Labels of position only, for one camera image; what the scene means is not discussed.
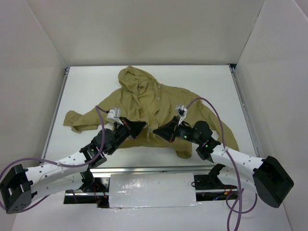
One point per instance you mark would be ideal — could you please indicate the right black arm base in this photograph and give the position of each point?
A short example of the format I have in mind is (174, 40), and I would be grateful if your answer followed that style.
(209, 188)

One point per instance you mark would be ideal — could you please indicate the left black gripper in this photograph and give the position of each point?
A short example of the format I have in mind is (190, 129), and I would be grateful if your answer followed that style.
(128, 127)

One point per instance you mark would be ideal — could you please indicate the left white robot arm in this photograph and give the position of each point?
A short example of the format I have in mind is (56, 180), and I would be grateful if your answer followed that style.
(21, 186)

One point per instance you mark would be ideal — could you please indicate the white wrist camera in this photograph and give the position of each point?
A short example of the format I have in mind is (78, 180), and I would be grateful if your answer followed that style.
(114, 114)
(182, 111)

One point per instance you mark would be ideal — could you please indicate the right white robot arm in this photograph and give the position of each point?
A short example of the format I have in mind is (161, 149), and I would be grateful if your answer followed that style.
(264, 176)

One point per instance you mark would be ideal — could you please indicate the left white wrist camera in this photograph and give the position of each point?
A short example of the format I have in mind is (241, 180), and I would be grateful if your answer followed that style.
(114, 114)

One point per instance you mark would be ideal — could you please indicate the white foil-wrapped panel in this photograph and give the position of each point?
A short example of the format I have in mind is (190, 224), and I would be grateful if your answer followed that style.
(151, 190)

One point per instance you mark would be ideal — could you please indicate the aluminium table frame rail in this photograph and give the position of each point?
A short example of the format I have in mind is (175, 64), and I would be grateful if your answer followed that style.
(85, 86)

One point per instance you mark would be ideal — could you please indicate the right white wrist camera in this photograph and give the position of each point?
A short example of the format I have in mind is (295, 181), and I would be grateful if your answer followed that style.
(182, 111)

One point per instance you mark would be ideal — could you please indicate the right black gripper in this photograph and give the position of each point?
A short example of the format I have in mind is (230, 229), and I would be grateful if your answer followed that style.
(173, 130)

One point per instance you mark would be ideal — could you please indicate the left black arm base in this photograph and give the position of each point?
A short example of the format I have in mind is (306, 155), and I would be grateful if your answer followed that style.
(97, 195)

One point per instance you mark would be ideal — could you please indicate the khaki hooded zip jacket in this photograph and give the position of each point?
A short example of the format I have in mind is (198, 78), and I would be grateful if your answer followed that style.
(142, 98)

